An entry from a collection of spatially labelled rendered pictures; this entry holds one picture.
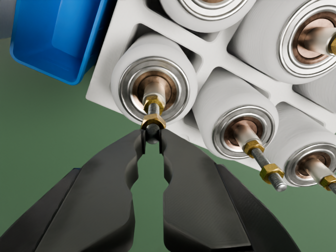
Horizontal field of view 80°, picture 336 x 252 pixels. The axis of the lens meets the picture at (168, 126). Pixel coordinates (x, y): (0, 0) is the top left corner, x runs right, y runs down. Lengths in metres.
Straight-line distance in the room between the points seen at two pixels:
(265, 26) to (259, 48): 0.02
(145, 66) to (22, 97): 0.42
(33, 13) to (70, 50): 0.11
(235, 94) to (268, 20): 0.08
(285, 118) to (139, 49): 0.24
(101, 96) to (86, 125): 0.25
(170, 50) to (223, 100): 0.08
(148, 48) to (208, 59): 0.10
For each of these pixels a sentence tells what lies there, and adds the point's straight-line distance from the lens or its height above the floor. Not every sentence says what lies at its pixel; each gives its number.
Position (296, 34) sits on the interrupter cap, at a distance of 0.24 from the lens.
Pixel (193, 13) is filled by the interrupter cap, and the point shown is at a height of 0.25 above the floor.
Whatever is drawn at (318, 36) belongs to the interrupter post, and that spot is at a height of 0.27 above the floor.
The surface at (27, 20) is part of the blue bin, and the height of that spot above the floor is 0.10.
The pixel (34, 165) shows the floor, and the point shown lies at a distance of 0.69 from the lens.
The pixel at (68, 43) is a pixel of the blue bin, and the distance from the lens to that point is 0.49.
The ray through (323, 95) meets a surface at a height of 0.21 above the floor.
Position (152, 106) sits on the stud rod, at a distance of 0.17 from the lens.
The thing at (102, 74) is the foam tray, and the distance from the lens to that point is 0.30.
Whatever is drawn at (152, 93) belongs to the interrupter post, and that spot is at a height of 0.28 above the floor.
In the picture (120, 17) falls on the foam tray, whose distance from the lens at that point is 0.28.
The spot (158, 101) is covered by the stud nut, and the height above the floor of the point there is 0.29.
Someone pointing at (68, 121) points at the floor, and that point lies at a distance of 0.56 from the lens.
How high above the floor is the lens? 0.46
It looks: 61 degrees down
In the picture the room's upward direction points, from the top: 175 degrees clockwise
